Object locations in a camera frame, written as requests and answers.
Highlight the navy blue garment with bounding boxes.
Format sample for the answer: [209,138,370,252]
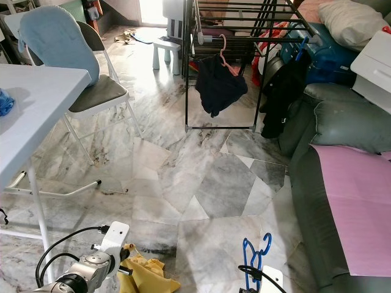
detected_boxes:
[195,54,249,119]

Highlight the crumpled blue cloth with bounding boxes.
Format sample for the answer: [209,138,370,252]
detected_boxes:
[0,90,16,117]

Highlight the long black left arm cable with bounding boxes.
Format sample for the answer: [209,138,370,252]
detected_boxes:
[34,225,109,289]

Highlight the black garment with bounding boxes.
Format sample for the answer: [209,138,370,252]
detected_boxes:
[260,51,313,140]

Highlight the grey folding chair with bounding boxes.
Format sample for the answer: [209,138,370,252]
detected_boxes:
[27,21,142,167]

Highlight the black metal drying rack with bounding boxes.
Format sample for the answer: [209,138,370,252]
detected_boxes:
[180,0,322,132]

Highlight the blue hard suitcase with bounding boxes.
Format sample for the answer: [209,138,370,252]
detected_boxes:
[277,23,362,87]

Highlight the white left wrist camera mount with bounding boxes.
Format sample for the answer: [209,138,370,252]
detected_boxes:
[97,221,130,270]

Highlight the grey green sofa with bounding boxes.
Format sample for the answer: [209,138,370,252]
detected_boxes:
[277,82,391,293]

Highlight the pink mat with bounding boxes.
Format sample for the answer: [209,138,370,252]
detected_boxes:
[310,145,391,279]

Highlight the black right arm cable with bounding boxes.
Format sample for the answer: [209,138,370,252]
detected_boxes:
[238,264,282,293]

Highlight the red clothes heap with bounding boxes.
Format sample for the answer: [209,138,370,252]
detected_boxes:
[250,27,276,86]

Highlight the short black left arm cable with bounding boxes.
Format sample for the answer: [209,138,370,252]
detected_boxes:
[40,253,83,289]

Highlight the pink plastic hanger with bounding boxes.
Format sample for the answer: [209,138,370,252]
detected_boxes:
[216,33,243,78]

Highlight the blue plastic hanger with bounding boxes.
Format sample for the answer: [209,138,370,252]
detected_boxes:
[241,231,273,293]
[296,35,312,62]

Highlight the beige pillow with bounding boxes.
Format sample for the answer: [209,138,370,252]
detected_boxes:
[317,0,389,53]

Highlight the pale blue folding table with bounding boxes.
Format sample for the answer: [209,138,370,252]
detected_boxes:
[0,63,102,289]

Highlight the yellow garment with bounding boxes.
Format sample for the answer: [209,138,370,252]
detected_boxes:
[119,244,181,293]

